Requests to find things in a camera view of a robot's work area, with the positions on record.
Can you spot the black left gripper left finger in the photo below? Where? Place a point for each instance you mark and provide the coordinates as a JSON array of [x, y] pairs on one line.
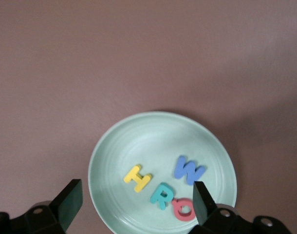
[[68, 202]]

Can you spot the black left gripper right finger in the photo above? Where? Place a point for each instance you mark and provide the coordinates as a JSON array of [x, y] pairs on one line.
[[204, 207]]

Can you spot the red capital letter Q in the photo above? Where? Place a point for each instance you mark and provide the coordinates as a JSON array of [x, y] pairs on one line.
[[180, 215]]

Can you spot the blue capital letter W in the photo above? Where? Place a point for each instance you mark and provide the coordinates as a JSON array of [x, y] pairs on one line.
[[181, 170]]

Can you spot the teal capital letter R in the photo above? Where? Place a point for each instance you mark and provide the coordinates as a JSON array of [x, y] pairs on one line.
[[158, 196]]

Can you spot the yellow capital letter H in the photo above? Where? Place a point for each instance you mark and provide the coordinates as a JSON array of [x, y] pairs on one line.
[[138, 178]]

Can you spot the green plate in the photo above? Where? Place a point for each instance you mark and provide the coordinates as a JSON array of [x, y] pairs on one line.
[[151, 146]]

